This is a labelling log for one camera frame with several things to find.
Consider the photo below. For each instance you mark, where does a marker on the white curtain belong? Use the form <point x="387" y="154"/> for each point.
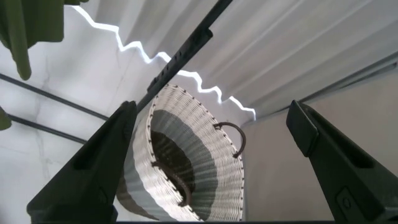
<point x="280" y="46"/>

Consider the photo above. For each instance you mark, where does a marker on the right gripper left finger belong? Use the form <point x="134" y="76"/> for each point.
<point x="87" y="186"/>

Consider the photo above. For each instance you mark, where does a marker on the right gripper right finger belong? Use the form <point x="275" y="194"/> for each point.
<point x="351" y="180"/>

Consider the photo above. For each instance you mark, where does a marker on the green printed T-shirt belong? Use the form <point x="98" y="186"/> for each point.
<point x="31" y="25"/>

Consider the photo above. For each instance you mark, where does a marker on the white laundry basket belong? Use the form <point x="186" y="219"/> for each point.
<point x="192" y="174"/>

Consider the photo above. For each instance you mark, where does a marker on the black clothes rack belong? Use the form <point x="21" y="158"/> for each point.
<point x="186" y="53"/>

